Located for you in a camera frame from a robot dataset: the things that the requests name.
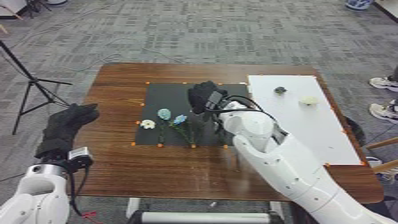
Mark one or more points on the pale grey bar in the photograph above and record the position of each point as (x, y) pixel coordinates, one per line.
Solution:
(205, 218)

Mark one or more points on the dark mat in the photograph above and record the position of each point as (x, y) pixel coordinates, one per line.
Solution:
(170, 96)

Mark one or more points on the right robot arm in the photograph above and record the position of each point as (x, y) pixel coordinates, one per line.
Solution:
(269, 141)

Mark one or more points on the green sprig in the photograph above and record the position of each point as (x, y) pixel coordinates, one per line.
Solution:
(218, 134)

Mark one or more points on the blue white vase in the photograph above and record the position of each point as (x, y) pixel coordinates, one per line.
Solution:
(358, 4)

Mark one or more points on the black tripod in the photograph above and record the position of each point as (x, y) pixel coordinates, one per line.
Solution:
(35, 82)

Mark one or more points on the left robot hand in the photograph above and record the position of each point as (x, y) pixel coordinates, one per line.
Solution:
(67, 125)

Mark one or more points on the pale blue flower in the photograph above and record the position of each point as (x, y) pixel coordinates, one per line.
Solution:
(164, 114)

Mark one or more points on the person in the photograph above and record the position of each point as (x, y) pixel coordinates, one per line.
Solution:
(385, 83)

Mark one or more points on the cream flower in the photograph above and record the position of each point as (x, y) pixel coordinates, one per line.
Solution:
(308, 100)

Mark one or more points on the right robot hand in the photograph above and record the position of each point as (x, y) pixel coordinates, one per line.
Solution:
(200, 96)

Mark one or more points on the dark flower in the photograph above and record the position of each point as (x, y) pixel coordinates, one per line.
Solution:
(280, 89)

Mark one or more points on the white sheet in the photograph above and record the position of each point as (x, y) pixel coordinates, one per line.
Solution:
(308, 128)

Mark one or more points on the white flower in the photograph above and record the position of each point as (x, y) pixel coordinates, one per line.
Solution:
(148, 124)

